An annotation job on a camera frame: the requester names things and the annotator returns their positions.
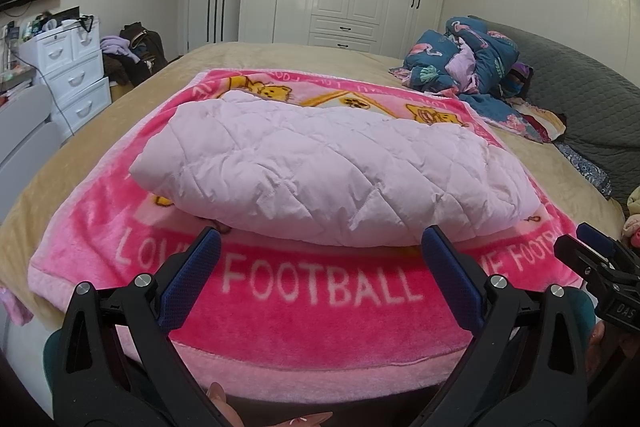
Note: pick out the pile of pastel clothes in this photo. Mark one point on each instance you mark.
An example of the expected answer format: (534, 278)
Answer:
(632, 217)

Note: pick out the dark brown bag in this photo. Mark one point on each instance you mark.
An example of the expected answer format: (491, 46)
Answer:
(147, 44)

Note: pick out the purple cloth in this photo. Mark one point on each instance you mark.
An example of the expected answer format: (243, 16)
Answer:
(117, 47)

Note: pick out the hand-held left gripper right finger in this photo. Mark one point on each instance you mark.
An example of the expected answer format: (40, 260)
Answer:
(450, 272)

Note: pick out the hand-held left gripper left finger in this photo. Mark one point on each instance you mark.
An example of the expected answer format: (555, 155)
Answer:
(192, 267)

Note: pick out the white drawer chest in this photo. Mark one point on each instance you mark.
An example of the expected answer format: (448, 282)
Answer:
(75, 82)

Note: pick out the grey quilted headboard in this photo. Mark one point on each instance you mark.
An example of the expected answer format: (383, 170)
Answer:
(575, 77)

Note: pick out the blue flamingo print quilt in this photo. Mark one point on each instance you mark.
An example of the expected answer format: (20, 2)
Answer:
(480, 52)

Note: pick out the pink printed blanket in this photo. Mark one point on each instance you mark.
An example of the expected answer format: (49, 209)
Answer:
(310, 337)

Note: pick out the light grey furniture panel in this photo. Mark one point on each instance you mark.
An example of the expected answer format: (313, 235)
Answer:
(25, 142)

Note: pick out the pink quilted jacket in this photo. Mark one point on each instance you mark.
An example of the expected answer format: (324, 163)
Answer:
(325, 167)

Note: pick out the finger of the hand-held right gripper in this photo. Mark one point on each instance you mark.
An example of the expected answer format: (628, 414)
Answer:
(595, 234)
(575, 257)

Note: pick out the blue patterned cloth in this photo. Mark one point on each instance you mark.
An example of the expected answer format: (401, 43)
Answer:
(587, 169)

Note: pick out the clutter of small bottles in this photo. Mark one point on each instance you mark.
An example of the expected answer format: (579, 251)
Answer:
(15, 52)

